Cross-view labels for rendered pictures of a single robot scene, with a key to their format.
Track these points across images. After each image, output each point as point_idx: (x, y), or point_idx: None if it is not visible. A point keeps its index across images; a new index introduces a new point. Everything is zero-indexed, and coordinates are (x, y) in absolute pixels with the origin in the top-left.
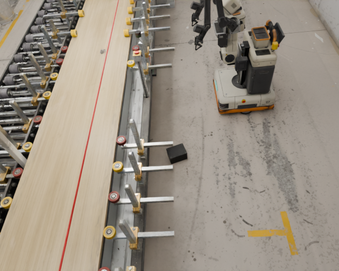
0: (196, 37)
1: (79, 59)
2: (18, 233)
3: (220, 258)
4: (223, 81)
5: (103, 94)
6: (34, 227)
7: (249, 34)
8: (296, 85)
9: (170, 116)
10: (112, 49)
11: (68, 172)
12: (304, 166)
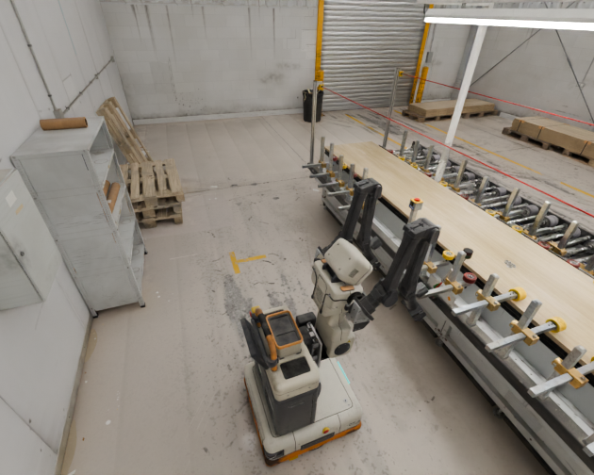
0: (374, 255)
1: (522, 250)
2: (390, 159)
3: (283, 241)
4: (333, 376)
5: (433, 218)
6: (384, 161)
7: (305, 361)
8: (194, 467)
9: (389, 345)
10: (501, 270)
11: (394, 177)
12: (212, 312)
